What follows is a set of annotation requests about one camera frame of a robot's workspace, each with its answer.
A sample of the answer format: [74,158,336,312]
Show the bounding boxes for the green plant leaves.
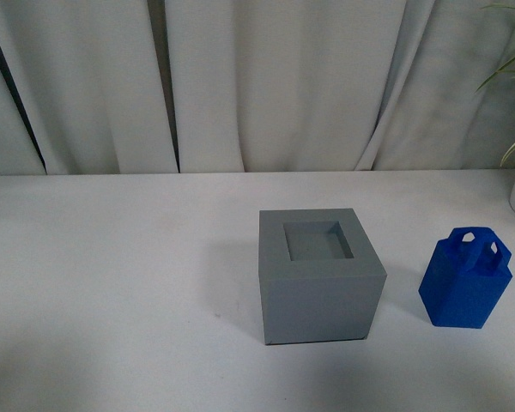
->
[476,3,515,167]

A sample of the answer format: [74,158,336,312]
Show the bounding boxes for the gray cube base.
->
[258,209,387,345]

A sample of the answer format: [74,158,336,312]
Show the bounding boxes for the white curtain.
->
[0,1,515,175]

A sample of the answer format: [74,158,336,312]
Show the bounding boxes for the blue plastic part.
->
[418,227,512,329]

